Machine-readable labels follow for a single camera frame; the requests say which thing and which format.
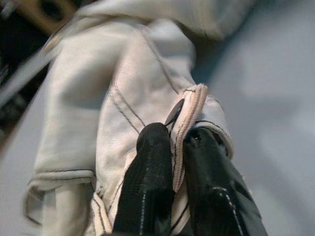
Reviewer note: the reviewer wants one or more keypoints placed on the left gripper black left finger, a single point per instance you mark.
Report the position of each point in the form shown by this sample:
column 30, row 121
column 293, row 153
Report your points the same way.
column 145, row 184

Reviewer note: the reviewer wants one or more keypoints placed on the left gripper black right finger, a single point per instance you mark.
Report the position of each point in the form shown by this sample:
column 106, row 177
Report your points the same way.
column 216, row 196

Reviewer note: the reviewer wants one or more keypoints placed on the white trousers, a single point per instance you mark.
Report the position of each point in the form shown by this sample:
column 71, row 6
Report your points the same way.
column 98, row 98

